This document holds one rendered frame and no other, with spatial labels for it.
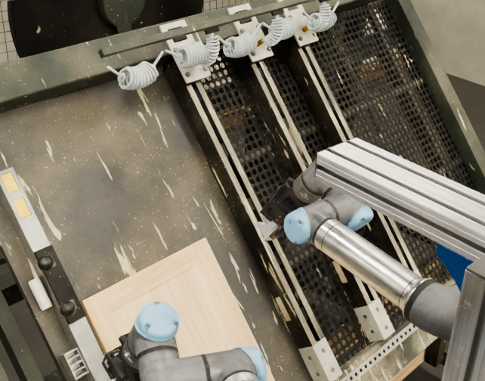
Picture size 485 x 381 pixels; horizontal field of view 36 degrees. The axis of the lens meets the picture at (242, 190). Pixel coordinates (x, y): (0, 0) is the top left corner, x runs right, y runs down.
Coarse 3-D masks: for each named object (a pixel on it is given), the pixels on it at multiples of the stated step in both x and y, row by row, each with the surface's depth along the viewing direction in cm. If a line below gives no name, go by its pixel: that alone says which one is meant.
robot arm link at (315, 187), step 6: (312, 168) 174; (306, 174) 176; (312, 174) 174; (306, 180) 176; (312, 180) 174; (306, 186) 176; (312, 186) 175; (318, 186) 174; (324, 186) 172; (312, 192) 176; (318, 192) 176
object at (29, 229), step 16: (0, 176) 184; (16, 176) 187; (0, 192) 185; (16, 192) 185; (16, 224) 185; (32, 224) 186; (32, 240) 184; (32, 256) 185; (48, 288) 184; (64, 320) 184; (80, 320) 186; (80, 336) 184; (80, 352) 184; (96, 352) 186; (96, 368) 184
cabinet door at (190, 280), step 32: (192, 256) 213; (128, 288) 198; (160, 288) 204; (192, 288) 210; (224, 288) 216; (96, 320) 190; (128, 320) 196; (192, 320) 207; (224, 320) 213; (192, 352) 204
